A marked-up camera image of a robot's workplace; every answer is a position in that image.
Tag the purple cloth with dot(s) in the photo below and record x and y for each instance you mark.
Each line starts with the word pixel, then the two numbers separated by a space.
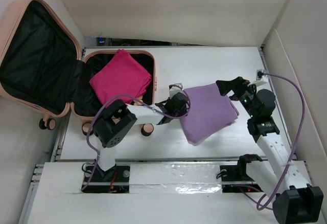
pixel 209 113

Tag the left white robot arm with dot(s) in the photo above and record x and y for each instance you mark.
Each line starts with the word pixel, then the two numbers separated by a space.
pixel 116 120

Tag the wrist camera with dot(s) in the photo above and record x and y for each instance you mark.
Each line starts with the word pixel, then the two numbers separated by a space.
pixel 260 79
pixel 174 89

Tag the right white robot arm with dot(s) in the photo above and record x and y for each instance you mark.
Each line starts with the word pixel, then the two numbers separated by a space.
pixel 293 198

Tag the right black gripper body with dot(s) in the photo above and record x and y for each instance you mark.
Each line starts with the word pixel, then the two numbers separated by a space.
pixel 244 95

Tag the magenta cloth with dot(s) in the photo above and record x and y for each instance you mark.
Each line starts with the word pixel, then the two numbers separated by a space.
pixel 121 75

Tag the pink suitcase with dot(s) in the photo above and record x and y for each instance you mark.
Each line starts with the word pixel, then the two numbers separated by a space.
pixel 43 66

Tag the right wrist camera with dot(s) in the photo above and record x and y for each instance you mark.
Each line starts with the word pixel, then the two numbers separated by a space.
pixel 260 79

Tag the aluminium frame rail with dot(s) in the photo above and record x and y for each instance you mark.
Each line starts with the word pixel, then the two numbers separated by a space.
pixel 233 158

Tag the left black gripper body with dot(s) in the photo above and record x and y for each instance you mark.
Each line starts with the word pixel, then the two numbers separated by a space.
pixel 179 113

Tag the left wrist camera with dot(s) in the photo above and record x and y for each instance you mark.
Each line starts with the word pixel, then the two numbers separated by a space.
pixel 174 89

